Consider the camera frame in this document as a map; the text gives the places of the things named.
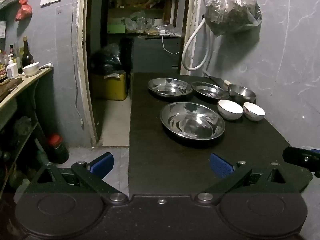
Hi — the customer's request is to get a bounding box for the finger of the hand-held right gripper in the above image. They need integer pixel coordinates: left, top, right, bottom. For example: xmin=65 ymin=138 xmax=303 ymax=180
xmin=282 ymin=146 xmax=320 ymax=172

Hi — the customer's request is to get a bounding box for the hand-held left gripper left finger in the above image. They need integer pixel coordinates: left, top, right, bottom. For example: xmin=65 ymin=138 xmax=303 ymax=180
xmin=24 ymin=152 xmax=129 ymax=204

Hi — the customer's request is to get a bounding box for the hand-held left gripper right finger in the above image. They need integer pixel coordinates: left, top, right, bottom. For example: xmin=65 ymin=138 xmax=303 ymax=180
xmin=195 ymin=153 xmax=313 ymax=204

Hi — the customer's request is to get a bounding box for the large steel plate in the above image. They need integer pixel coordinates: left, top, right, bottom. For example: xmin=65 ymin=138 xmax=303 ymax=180
xmin=159 ymin=101 xmax=226 ymax=140

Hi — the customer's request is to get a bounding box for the white ceramic bowl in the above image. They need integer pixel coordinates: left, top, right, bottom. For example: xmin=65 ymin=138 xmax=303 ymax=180
xmin=243 ymin=102 xmax=266 ymax=122
xmin=217 ymin=99 xmax=244 ymax=120

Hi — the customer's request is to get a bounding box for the steel bowl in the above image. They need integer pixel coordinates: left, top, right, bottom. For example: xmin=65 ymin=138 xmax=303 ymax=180
xmin=227 ymin=84 xmax=257 ymax=105

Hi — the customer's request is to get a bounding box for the red-lid jar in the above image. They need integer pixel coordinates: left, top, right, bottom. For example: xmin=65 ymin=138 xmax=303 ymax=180
xmin=47 ymin=134 xmax=70 ymax=164

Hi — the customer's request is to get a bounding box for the yellow box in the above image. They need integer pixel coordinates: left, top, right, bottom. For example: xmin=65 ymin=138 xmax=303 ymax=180
xmin=91 ymin=71 xmax=127 ymax=101

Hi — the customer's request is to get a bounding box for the translucent plastic jug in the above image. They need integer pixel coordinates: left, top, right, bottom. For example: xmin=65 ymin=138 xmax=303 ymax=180
xmin=14 ymin=177 xmax=32 ymax=203

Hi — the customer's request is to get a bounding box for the steel cleaver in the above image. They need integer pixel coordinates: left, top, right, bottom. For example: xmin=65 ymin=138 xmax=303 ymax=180
xmin=203 ymin=71 xmax=229 ymax=90

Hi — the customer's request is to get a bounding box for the black plastic bag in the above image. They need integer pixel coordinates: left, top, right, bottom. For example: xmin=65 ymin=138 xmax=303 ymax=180
xmin=90 ymin=44 xmax=123 ymax=74

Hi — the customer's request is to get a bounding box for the kitchen counter shelf unit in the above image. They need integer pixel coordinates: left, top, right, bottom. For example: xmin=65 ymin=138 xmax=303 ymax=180
xmin=0 ymin=66 xmax=54 ymax=195

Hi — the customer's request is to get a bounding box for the white bowl on counter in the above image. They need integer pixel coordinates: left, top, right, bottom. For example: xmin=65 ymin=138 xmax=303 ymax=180
xmin=22 ymin=62 xmax=40 ymax=77

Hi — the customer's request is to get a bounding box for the black cabinet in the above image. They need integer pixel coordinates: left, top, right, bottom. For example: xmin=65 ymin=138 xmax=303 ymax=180
xmin=120 ymin=37 xmax=184 ymax=74

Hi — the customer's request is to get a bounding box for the white pump bottle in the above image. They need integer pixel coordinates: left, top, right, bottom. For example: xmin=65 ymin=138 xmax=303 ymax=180
xmin=5 ymin=54 xmax=19 ymax=79

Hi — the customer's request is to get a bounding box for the dark glass bottle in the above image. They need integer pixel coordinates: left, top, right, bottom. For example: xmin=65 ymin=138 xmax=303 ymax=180
xmin=21 ymin=36 xmax=34 ymax=68

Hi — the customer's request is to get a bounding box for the green box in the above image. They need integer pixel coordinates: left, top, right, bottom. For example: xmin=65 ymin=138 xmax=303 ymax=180
xmin=107 ymin=24 xmax=125 ymax=34

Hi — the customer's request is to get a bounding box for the small condiment bottle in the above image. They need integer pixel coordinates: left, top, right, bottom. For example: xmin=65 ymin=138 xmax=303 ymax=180
xmin=0 ymin=50 xmax=8 ymax=77

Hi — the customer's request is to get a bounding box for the hanging plastic bag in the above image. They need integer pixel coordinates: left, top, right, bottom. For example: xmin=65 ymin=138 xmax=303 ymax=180
xmin=202 ymin=0 xmax=263 ymax=37

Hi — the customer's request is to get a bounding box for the cluttered storage shelf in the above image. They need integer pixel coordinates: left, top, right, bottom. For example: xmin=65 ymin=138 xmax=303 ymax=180
xmin=107 ymin=0 xmax=183 ymax=37

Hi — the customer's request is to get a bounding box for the white door frame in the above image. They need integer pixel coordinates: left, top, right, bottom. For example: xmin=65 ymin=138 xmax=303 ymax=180
xmin=75 ymin=0 xmax=203 ymax=147

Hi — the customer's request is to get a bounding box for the white hose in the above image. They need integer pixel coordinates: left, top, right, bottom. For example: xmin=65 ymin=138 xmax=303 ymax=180
xmin=182 ymin=15 xmax=213 ymax=72

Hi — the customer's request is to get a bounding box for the white charger cable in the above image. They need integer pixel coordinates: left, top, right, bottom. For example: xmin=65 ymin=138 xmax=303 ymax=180
xmin=161 ymin=30 xmax=180 ymax=55

